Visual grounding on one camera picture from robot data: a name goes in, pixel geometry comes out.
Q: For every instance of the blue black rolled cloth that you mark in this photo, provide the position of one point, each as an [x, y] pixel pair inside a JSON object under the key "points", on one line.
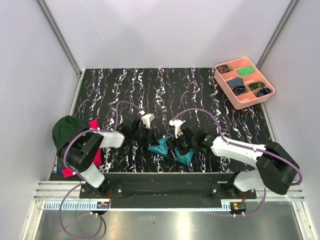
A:
{"points": [[263, 92]]}

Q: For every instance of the pink folded cloth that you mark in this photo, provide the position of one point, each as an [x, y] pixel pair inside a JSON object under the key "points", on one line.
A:
{"points": [[93, 123]]}

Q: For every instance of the yellow black rolled cloth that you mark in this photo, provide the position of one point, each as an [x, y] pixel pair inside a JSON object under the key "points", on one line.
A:
{"points": [[256, 85]]}

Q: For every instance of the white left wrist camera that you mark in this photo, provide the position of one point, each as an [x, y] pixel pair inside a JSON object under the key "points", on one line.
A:
{"points": [[146, 118]]}

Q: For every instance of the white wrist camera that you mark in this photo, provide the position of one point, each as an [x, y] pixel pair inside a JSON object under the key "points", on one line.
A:
{"points": [[146, 118], [177, 126]]}

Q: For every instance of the pink compartment tray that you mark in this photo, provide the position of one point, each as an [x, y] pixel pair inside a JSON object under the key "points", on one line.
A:
{"points": [[249, 98]]}

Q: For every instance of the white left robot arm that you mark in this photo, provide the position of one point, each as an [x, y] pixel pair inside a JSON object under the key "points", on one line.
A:
{"points": [[77, 143]]}

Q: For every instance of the aluminium frame post left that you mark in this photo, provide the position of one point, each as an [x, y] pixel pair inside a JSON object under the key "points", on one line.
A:
{"points": [[58, 35]]}

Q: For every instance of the aluminium frame post right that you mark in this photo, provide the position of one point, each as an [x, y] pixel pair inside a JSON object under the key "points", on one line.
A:
{"points": [[291, 7]]}

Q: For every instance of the grey blue rolled cloth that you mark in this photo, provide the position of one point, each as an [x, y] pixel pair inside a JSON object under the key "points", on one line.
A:
{"points": [[234, 82]]}

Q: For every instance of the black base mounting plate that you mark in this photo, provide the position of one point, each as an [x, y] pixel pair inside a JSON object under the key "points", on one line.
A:
{"points": [[166, 203]]}

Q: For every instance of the dark green baseball cap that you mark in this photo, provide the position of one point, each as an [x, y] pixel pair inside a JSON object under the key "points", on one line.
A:
{"points": [[66, 129]]}

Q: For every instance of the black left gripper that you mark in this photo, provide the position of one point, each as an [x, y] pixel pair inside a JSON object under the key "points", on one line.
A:
{"points": [[150, 140]]}

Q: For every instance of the dark patterned rolled cloth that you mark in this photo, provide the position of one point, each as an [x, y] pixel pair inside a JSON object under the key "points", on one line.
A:
{"points": [[222, 69]]}

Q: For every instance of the aluminium front rail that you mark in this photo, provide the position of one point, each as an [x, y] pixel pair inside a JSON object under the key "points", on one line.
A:
{"points": [[117, 189]]}

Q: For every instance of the green rolled cloth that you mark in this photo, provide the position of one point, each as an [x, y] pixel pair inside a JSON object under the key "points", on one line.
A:
{"points": [[245, 71]]}

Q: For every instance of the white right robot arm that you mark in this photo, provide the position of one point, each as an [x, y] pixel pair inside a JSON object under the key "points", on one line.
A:
{"points": [[273, 167]]}

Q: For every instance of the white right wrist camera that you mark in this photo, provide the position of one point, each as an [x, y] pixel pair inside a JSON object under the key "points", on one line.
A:
{"points": [[177, 126]]}

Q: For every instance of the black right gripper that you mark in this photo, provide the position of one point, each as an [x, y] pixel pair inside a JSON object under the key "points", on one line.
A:
{"points": [[174, 142]]}

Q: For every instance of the teal cloth napkin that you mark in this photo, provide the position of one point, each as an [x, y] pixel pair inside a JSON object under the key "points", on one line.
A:
{"points": [[167, 147]]}

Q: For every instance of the aluminium frame post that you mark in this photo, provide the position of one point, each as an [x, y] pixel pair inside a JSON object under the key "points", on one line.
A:
{"points": [[58, 35], [291, 7]]}

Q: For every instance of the black patterned rolled cloth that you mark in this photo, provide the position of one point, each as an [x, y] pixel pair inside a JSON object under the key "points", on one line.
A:
{"points": [[239, 90]]}

